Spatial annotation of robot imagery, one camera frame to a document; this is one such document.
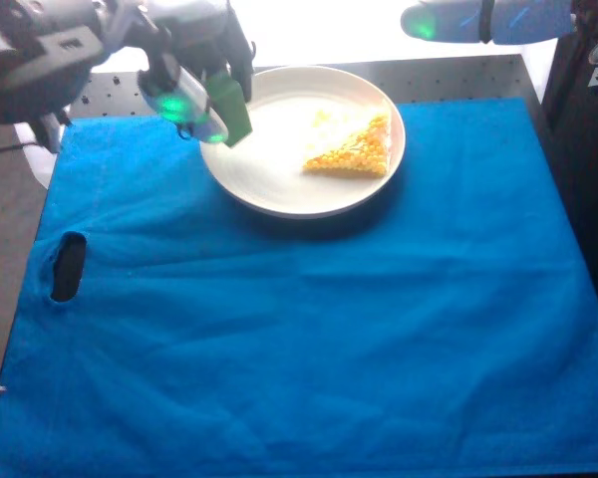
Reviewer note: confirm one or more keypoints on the white round plate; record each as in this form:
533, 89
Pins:
279, 169

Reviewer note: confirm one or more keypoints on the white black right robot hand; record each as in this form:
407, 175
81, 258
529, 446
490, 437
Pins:
453, 22

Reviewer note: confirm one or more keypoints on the blue cloth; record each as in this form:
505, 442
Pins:
299, 323

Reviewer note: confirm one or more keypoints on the bag of yellow corn kernels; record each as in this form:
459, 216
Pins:
354, 154

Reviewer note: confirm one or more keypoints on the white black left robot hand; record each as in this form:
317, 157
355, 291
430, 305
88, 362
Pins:
179, 99

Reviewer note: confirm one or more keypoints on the green rectangular block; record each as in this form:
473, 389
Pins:
229, 109

